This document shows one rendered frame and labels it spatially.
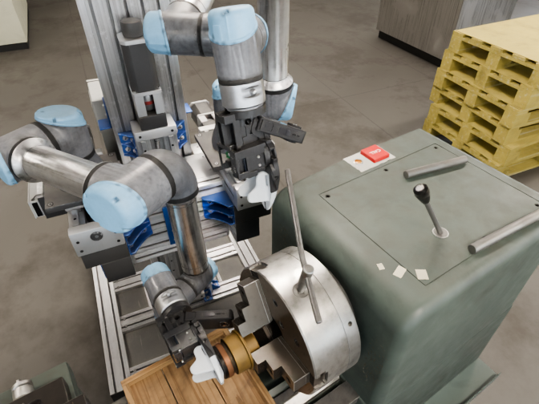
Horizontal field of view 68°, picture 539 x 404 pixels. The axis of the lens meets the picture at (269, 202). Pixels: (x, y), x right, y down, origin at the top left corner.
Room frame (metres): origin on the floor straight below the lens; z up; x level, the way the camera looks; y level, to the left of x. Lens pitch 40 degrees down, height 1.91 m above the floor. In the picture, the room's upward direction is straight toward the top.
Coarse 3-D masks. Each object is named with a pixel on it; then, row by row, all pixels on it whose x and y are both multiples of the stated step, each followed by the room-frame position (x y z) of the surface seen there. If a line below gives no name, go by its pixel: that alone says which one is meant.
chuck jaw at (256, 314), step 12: (252, 276) 0.59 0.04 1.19; (240, 288) 0.55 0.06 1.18; (252, 288) 0.55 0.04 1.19; (252, 300) 0.53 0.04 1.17; (264, 300) 0.54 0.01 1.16; (240, 312) 0.52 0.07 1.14; (252, 312) 0.51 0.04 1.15; (264, 312) 0.52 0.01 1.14; (240, 324) 0.49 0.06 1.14; (252, 324) 0.50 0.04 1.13; (264, 324) 0.50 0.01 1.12
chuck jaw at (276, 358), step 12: (264, 348) 0.46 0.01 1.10; (276, 348) 0.46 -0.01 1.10; (288, 348) 0.46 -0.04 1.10; (264, 360) 0.43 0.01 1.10; (276, 360) 0.43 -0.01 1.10; (288, 360) 0.43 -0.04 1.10; (300, 360) 0.43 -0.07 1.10; (276, 372) 0.41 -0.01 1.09; (288, 372) 0.40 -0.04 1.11; (300, 372) 0.40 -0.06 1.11; (324, 372) 0.40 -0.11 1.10; (288, 384) 0.39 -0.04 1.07; (300, 384) 0.39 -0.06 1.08; (312, 384) 0.39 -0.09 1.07
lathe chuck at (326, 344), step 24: (264, 264) 0.60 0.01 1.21; (288, 264) 0.58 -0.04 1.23; (264, 288) 0.55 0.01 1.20; (288, 288) 0.51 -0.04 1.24; (288, 312) 0.47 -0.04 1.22; (312, 312) 0.47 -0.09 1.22; (336, 312) 0.48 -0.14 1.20; (288, 336) 0.47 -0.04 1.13; (312, 336) 0.43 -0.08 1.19; (336, 336) 0.44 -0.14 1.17; (312, 360) 0.40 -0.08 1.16; (336, 360) 0.42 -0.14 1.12
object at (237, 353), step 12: (228, 336) 0.48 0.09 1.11; (240, 336) 0.47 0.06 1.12; (252, 336) 0.48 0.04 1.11; (216, 348) 0.45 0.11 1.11; (228, 348) 0.45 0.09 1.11; (240, 348) 0.45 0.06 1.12; (252, 348) 0.46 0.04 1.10; (228, 360) 0.43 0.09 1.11; (240, 360) 0.43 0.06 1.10; (252, 360) 0.43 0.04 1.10; (228, 372) 0.41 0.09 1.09; (240, 372) 0.42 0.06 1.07
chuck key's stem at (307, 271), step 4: (308, 264) 0.51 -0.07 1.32; (304, 268) 0.50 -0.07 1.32; (308, 268) 0.50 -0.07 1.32; (312, 268) 0.50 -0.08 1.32; (304, 272) 0.49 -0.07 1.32; (308, 272) 0.49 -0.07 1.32; (312, 272) 0.49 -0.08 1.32; (300, 276) 0.50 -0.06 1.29; (304, 276) 0.49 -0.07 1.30; (308, 276) 0.49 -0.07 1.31; (300, 280) 0.50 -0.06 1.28; (304, 280) 0.49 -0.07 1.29; (300, 284) 0.50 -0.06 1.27; (304, 284) 0.49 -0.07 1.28; (300, 288) 0.50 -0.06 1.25; (304, 288) 0.50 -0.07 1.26; (300, 292) 0.50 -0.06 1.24; (304, 292) 0.51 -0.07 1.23
